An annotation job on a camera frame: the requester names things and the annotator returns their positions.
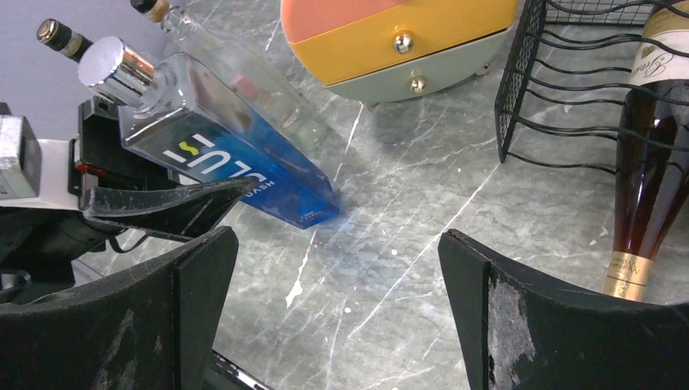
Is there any clear bottle gold black label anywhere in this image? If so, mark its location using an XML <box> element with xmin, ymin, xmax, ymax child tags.
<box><xmin>36</xmin><ymin>18</ymin><xmax>93</xmax><ymax>63</ymax></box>

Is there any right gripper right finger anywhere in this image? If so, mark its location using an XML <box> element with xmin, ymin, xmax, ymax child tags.
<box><xmin>438</xmin><ymin>229</ymin><xmax>688</xmax><ymax>389</ymax></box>

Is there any blue plastic bottle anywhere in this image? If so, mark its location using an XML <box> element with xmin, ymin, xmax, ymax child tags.
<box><xmin>78</xmin><ymin>36</ymin><xmax>340</xmax><ymax>229</ymax></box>

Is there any cream round drawer cabinet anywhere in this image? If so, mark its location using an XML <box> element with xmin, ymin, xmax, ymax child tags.
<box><xmin>280</xmin><ymin>0</ymin><xmax>519</xmax><ymax>103</ymax></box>

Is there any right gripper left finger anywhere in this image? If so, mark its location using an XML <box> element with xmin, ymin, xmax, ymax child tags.
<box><xmin>1</xmin><ymin>227</ymin><xmax>239</xmax><ymax>389</ymax></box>

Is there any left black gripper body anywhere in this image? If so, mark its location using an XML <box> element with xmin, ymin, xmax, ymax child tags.
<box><xmin>67</xmin><ymin>97</ymin><xmax>178</xmax><ymax>197</ymax></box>

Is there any black wire wine rack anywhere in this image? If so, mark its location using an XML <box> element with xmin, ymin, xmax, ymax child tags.
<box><xmin>494</xmin><ymin>0</ymin><xmax>688</xmax><ymax>167</ymax></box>

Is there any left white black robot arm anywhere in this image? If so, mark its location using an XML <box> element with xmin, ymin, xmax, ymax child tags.
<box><xmin>1</xmin><ymin>97</ymin><xmax>258</xmax><ymax>304</ymax></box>

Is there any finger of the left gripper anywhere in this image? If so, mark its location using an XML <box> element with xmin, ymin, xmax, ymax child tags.
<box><xmin>81</xmin><ymin>177</ymin><xmax>259</xmax><ymax>242</ymax></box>

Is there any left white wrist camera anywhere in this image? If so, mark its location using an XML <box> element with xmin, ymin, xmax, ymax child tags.
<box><xmin>1</xmin><ymin>102</ymin><xmax>78</xmax><ymax>210</ymax></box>

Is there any small pink block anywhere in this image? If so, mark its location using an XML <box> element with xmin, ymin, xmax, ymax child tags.
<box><xmin>231</xmin><ymin>75</ymin><xmax>262</xmax><ymax>101</ymax></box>

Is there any dark wine bottle gold foil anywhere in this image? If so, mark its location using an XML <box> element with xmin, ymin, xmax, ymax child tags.
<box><xmin>603</xmin><ymin>1</ymin><xmax>688</xmax><ymax>301</ymax></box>

